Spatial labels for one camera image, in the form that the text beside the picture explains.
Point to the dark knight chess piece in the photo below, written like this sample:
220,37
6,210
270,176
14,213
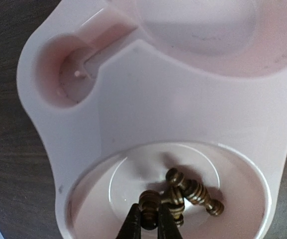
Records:
149,202

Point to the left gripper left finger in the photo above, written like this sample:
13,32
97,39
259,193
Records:
131,227

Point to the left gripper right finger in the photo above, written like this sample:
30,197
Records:
167,228

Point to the pink double pet bowl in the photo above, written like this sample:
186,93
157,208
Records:
120,91

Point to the pile of dark chess pieces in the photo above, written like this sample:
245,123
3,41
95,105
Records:
181,189

